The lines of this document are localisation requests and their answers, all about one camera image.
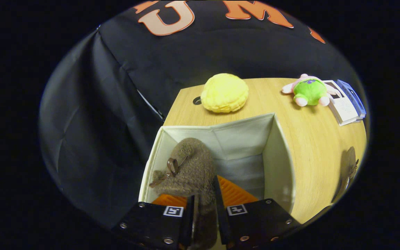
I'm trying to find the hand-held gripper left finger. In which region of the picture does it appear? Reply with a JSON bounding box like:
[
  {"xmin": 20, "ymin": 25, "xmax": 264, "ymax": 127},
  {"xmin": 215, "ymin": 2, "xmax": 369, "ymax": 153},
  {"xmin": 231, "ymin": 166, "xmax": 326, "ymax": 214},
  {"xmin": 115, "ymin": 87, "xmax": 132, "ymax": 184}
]
[{"xmin": 111, "ymin": 194, "xmax": 195, "ymax": 250}]

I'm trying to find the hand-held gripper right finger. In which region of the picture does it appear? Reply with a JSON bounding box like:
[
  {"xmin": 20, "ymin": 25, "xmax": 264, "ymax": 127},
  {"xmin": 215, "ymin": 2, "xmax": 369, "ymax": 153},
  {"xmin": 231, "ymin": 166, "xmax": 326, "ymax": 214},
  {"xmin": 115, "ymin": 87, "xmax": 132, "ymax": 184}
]
[{"xmin": 213, "ymin": 175, "xmax": 302, "ymax": 250}]

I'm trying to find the brown fuzzy shoe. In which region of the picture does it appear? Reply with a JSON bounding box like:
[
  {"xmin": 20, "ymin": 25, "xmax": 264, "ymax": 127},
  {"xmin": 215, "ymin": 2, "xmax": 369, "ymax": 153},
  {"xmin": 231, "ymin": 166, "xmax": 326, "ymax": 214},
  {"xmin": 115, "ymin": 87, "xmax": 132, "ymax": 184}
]
[
  {"xmin": 150, "ymin": 138, "xmax": 218, "ymax": 249},
  {"xmin": 332, "ymin": 146, "xmax": 360, "ymax": 204}
]

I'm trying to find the cream fabric storage box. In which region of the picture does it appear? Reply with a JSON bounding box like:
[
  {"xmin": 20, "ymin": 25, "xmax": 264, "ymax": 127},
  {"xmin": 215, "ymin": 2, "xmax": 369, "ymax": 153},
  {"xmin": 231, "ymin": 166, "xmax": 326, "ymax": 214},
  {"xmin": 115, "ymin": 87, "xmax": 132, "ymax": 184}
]
[{"xmin": 138, "ymin": 112, "xmax": 296, "ymax": 250}]

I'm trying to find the yellow bun-shaped plush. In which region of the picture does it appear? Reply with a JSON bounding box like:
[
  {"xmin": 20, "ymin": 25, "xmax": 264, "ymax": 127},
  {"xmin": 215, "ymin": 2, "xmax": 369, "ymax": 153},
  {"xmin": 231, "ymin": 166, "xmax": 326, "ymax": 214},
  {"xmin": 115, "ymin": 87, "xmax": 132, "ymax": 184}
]
[{"xmin": 200, "ymin": 73, "xmax": 249, "ymax": 114}]

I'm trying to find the black backdrop cloth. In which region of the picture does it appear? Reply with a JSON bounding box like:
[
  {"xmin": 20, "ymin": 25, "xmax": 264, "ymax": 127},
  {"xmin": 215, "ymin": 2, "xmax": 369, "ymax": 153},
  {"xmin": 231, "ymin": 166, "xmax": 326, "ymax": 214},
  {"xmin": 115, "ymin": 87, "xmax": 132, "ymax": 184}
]
[{"xmin": 40, "ymin": 0, "xmax": 364, "ymax": 230}]

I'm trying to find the green and pink plush toy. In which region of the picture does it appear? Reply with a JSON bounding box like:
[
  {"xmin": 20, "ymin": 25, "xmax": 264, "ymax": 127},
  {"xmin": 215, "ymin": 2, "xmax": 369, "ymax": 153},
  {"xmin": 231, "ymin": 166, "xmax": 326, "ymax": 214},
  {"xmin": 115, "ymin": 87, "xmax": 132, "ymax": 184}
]
[{"xmin": 282, "ymin": 74, "xmax": 342, "ymax": 107}]

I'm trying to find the white book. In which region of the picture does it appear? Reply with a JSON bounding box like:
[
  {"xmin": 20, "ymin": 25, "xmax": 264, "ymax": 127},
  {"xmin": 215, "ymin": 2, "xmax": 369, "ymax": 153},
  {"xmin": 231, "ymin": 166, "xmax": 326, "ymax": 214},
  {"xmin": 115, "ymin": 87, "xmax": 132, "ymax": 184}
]
[{"xmin": 323, "ymin": 80, "xmax": 360, "ymax": 126}]

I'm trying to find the blue book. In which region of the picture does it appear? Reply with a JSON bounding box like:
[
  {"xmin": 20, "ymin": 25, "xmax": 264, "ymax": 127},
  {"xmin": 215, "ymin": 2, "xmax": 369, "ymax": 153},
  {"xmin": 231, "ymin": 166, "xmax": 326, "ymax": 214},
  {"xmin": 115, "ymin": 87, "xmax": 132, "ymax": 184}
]
[{"xmin": 336, "ymin": 79, "xmax": 367, "ymax": 120}]

